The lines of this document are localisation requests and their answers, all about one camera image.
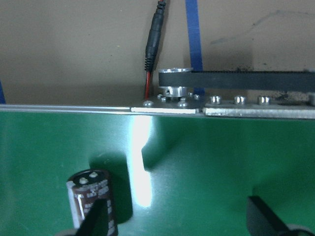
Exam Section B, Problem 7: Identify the red black wire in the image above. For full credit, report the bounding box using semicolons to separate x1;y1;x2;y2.
143;0;171;100

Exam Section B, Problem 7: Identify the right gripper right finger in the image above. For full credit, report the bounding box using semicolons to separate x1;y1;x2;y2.
247;196;290;236

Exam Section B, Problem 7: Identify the dark cylindrical capacitor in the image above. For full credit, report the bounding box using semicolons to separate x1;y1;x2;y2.
66;169;118;236

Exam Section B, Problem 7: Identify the green conveyor belt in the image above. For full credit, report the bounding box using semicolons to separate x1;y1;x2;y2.
0;66;315;236

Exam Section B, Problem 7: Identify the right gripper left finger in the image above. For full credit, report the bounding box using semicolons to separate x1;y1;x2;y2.
76;199;108;236

